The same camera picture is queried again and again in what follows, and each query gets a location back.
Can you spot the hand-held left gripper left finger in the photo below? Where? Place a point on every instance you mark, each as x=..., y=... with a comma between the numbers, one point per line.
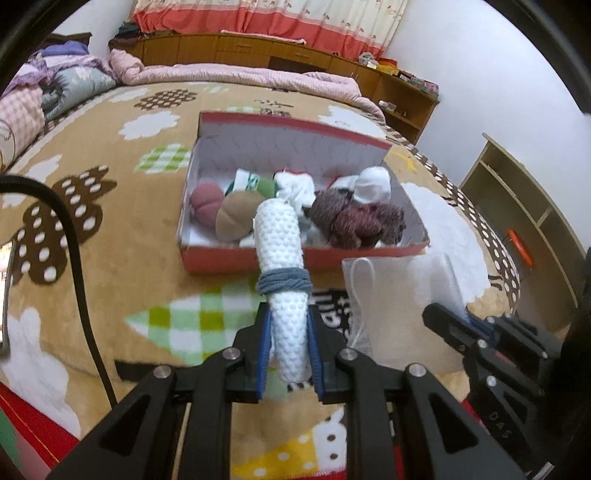
x=263, y=350

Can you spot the red cardboard box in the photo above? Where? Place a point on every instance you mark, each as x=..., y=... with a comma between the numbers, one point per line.
x=277, y=134

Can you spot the long wooden cabinet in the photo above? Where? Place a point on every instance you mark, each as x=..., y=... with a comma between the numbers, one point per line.
x=207, y=46

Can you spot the cream and red curtain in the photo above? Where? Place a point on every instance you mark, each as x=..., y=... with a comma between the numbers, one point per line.
x=277, y=18

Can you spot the light wooden shelf unit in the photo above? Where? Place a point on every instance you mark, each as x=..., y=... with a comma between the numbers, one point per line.
x=478, y=168

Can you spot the green and white sock roll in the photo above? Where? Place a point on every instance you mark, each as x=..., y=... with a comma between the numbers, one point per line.
x=265, y=187

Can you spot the tan sock ball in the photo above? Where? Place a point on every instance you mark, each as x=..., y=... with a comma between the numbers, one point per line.
x=238, y=217

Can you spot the maroon knitted sock ball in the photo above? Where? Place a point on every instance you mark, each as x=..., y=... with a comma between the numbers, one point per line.
x=374, y=226
x=328, y=212

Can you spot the grey blue floral quilt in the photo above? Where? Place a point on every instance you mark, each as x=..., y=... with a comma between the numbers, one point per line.
x=78, y=87

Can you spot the dark clothes pile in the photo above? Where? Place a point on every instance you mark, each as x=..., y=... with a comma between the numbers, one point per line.
x=127, y=31

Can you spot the purple cloth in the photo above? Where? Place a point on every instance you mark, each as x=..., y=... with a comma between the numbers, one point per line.
x=69, y=48

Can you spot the plain white sock ball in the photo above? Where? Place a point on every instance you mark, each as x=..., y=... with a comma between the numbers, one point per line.
x=374, y=184

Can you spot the yellow and red box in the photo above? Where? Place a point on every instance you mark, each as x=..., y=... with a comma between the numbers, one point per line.
x=388, y=64

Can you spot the pink checked quilt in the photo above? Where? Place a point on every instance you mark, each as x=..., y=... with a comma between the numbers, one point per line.
x=231, y=74

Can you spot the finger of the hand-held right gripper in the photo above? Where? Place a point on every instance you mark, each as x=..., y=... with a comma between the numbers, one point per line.
x=448, y=325
x=480, y=321

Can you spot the pink plaid cartoon pillow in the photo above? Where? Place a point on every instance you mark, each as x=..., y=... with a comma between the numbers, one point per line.
x=18, y=110

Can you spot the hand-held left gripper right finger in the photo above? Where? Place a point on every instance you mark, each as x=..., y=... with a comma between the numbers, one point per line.
x=315, y=355

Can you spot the row of small boxes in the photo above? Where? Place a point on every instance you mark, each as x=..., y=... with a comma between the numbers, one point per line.
x=415, y=82

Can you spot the printed sheep blanket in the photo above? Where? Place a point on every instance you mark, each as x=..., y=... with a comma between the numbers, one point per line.
x=138, y=277

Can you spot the white socks with red trim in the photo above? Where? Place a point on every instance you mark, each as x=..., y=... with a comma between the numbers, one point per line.
x=295, y=187

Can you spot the pale cloth bundle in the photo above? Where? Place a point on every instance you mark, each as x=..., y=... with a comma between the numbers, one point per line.
x=369, y=58

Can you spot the pink sock ball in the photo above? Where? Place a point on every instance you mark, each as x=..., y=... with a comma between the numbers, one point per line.
x=207, y=203

